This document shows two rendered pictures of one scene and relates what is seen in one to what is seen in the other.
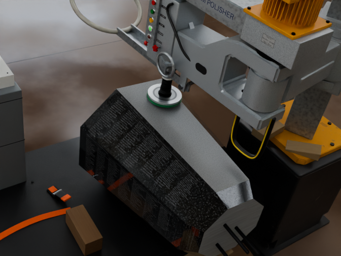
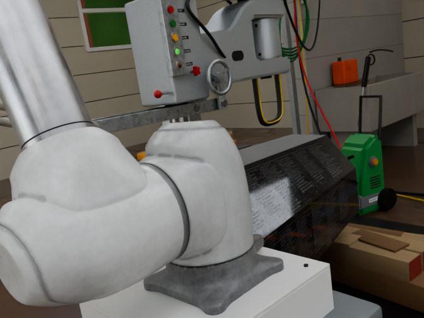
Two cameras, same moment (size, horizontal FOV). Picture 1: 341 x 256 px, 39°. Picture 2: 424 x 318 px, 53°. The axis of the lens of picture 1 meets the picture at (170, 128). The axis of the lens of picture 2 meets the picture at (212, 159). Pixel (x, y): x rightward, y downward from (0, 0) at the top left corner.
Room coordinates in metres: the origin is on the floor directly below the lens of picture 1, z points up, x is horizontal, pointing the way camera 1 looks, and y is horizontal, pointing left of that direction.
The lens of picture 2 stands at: (2.29, 1.89, 1.23)
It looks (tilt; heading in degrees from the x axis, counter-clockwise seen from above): 12 degrees down; 272
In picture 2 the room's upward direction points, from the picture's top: 9 degrees counter-clockwise
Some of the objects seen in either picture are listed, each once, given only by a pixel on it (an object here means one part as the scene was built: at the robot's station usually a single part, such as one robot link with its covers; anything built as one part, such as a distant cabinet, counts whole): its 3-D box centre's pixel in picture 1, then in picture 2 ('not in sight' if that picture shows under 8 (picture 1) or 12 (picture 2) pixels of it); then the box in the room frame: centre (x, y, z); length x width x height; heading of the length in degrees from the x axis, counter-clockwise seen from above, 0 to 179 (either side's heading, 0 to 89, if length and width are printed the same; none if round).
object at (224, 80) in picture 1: (222, 66); (231, 51); (2.18, -0.21, 1.30); 0.74 x 0.23 x 0.49; 47
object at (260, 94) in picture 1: (265, 85); (261, 40); (2.01, -0.41, 1.34); 0.19 x 0.19 x 0.20
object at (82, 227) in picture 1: (83, 229); not in sight; (1.95, 0.42, 0.07); 0.30 x 0.12 x 0.12; 39
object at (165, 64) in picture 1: (170, 63); (213, 78); (2.28, 0.07, 1.20); 0.15 x 0.10 x 0.15; 47
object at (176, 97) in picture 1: (164, 94); not in sight; (2.45, 0.07, 0.87); 0.21 x 0.21 x 0.01
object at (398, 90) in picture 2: not in sight; (373, 118); (0.52, -3.01, 0.43); 1.30 x 0.62 x 0.86; 42
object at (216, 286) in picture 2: not in sight; (219, 257); (2.32, 1.19, 0.91); 0.22 x 0.18 x 0.06; 46
